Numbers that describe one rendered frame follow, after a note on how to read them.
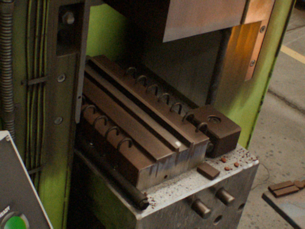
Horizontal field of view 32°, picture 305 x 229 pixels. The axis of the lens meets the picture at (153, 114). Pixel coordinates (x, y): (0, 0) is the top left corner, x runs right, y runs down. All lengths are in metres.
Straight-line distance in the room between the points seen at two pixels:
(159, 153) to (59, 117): 0.22
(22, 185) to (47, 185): 0.38
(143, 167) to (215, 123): 0.26
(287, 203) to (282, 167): 1.33
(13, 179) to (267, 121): 2.55
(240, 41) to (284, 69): 2.53
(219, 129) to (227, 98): 0.19
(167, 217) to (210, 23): 0.43
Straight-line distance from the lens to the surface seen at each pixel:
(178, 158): 1.17
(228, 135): 1.26
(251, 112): 1.60
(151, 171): 1.13
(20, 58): 0.96
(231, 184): 1.28
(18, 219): 0.81
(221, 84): 1.39
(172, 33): 0.94
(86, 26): 1.00
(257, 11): 1.32
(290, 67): 3.94
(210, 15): 0.99
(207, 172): 1.21
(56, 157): 1.15
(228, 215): 1.38
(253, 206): 2.61
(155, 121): 1.23
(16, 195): 0.81
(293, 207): 1.58
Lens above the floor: 1.68
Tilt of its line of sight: 34 degrees down
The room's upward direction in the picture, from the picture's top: 11 degrees clockwise
